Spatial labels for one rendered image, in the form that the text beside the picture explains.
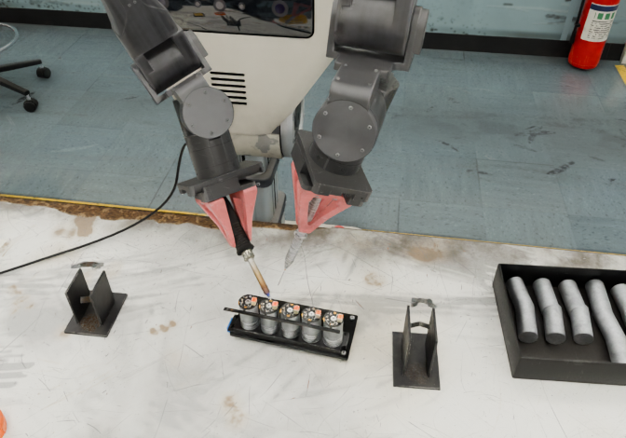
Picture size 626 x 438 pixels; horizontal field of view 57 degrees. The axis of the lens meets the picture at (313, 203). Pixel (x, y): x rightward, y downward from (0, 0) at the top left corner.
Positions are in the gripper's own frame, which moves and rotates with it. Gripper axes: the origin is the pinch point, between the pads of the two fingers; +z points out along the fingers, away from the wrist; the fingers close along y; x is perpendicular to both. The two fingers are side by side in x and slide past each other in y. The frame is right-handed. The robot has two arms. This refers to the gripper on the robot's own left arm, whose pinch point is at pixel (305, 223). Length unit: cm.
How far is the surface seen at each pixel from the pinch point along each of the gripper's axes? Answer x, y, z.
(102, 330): -19.0, -4.4, 26.6
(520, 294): 33.0, 3.1, 4.5
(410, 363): 17.4, 9.0, 13.0
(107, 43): -23, -271, 108
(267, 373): 0.7, 6.4, 19.7
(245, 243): -3.5, -6.5, 9.9
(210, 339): -5.6, -0.2, 22.0
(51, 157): -37, -163, 114
